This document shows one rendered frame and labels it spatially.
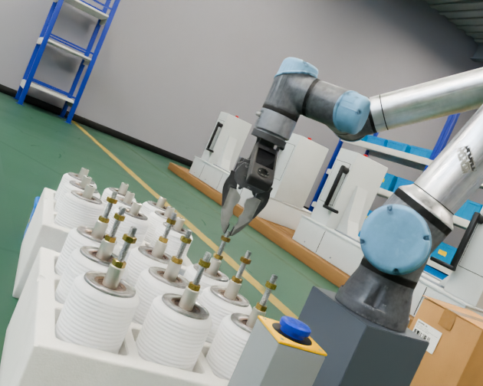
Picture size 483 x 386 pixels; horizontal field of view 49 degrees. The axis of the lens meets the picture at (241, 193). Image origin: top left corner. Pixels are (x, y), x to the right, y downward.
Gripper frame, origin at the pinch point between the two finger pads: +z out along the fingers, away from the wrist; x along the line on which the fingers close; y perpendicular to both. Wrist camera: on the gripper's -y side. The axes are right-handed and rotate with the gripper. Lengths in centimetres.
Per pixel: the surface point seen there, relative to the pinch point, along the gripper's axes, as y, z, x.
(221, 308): -15.4, 10.8, -2.6
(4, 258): 35, 35, 47
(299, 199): 320, 2, -75
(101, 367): -36.1, 17.8, 11.6
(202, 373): -28.2, 17.0, -2.1
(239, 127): 446, -36, -12
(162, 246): -4.1, 7.6, 10.7
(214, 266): -0.6, 7.9, -0.1
